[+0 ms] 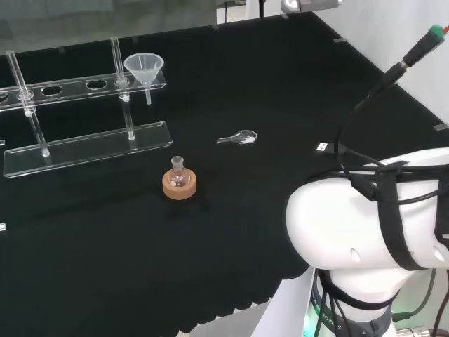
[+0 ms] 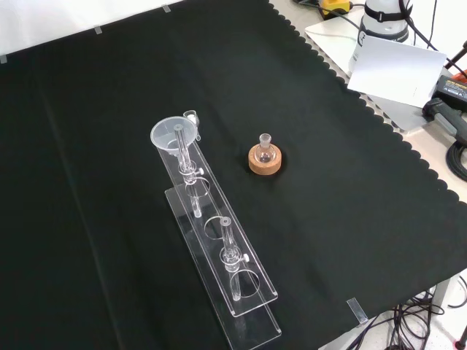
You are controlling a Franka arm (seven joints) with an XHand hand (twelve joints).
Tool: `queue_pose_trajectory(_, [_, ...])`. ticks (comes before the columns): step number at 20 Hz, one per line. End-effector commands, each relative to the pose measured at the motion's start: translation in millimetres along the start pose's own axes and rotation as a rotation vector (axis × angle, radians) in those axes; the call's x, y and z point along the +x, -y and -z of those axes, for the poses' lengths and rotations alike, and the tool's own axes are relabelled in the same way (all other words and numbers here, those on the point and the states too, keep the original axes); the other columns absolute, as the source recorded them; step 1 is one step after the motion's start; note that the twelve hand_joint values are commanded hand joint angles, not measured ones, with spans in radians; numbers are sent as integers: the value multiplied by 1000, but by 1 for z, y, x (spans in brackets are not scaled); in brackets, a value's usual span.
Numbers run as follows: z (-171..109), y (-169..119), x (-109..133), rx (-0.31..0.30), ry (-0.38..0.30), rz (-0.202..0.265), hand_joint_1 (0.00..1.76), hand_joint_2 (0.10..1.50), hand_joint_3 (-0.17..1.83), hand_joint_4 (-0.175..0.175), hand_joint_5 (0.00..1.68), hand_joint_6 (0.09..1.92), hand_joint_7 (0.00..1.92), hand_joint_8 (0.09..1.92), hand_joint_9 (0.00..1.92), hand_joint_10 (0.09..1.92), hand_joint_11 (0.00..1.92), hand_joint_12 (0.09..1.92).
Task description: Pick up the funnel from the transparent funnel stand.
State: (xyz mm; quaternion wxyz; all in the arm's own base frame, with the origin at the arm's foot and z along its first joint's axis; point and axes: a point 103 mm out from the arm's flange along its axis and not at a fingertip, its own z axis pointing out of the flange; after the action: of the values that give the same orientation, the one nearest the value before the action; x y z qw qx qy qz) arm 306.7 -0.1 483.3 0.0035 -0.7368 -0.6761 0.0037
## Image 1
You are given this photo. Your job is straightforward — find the small round-bottom glass flask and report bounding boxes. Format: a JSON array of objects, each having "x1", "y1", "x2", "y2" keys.
[{"x1": 168, "y1": 156, "x2": 190, "y2": 188}]

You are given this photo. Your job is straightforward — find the black cloth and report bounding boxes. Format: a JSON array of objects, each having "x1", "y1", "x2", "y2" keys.
[{"x1": 0, "y1": 11, "x2": 449, "y2": 337}]

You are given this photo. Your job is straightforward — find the silver metal fixture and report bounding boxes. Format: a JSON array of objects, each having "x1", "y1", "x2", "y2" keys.
[{"x1": 281, "y1": 0, "x2": 343, "y2": 13}]

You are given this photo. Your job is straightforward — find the clear glass weighing funnel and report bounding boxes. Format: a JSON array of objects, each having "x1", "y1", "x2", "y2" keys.
[{"x1": 217, "y1": 129, "x2": 258, "y2": 145}]

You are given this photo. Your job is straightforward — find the black cable with green plug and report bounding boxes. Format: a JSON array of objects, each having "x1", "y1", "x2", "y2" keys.
[{"x1": 332, "y1": 23, "x2": 449, "y2": 176}]

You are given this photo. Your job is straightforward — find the clear plastic funnel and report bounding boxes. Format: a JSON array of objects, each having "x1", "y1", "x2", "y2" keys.
[{"x1": 123, "y1": 53, "x2": 165, "y2": 105}]

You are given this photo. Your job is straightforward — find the brown cork ring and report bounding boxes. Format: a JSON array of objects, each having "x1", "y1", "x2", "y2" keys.
[{"x1": 161, "y1": 167, "x2": 198, "y2": 201}]

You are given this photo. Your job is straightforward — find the clear funnel stand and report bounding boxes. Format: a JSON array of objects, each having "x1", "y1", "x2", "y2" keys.
[{"x1": 0, "y1": 36, "x2": 173, "y2": 179}]

